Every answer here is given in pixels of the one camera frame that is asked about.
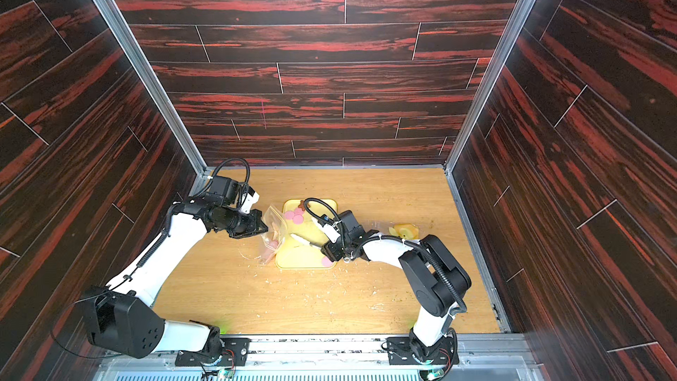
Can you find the metal tongs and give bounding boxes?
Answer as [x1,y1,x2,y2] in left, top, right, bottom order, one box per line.
[290,234,323,249]

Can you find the yellow tray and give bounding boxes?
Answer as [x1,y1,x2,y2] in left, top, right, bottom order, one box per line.
[275,199,336,270]

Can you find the clear resealable bag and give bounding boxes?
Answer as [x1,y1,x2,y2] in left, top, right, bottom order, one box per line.
[379,223,421,241]
[259,206,287,266]

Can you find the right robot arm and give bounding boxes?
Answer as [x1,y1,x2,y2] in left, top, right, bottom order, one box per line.
[301,198,472,367]

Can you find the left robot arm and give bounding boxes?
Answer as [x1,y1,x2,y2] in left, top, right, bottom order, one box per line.
[78,173,268,365]

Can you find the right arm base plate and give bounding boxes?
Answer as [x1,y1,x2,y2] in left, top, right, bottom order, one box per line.
[381,333,459,366]

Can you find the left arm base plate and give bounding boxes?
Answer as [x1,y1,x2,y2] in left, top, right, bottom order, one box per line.
[175,335,250,368]

